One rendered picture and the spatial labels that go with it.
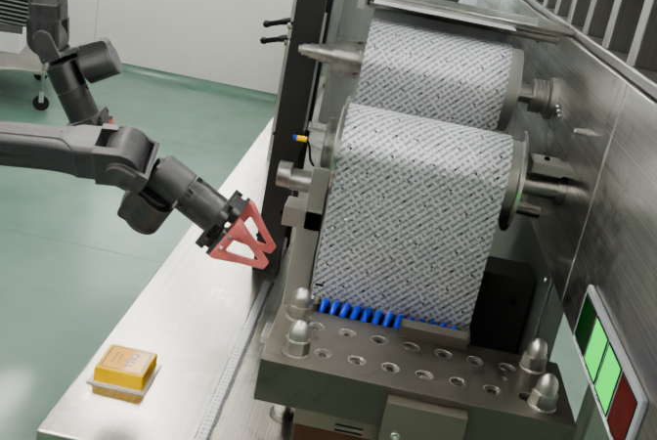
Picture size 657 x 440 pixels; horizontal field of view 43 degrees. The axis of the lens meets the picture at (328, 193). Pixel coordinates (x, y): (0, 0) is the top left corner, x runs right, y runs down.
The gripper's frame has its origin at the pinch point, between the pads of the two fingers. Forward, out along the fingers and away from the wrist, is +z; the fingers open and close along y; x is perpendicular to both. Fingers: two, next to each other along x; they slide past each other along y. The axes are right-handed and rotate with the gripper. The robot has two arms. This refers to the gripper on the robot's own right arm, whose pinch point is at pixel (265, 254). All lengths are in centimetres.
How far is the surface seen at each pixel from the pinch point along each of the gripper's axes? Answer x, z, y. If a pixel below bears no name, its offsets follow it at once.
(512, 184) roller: 30.8, 19.6, -1.3
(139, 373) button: -20.0, -3.8, 12.8
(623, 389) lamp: 30, 29, 40
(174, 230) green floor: -135, -13, -251
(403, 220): 17.1, 11.6, -0.4
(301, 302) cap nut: 1.4, 7.2, 8.0
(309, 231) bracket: 3.9, 3.7, -8.1
